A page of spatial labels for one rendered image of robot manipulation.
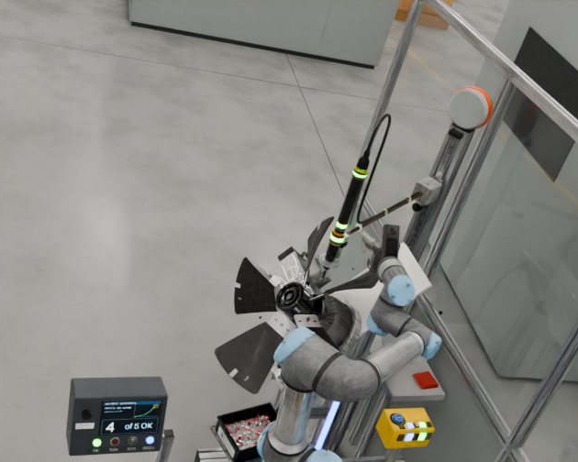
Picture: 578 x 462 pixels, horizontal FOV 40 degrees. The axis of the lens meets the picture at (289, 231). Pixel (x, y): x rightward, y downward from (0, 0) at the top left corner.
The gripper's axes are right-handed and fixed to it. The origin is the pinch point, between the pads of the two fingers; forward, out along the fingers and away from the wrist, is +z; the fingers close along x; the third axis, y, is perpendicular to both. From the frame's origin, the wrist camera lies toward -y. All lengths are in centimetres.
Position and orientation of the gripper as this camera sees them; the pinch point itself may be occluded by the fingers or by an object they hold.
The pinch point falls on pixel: (376, 233)
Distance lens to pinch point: 255.8
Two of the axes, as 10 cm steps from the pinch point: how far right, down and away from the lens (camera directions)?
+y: -2.0, 8.9, 4.1
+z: -1.3, -4.4, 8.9
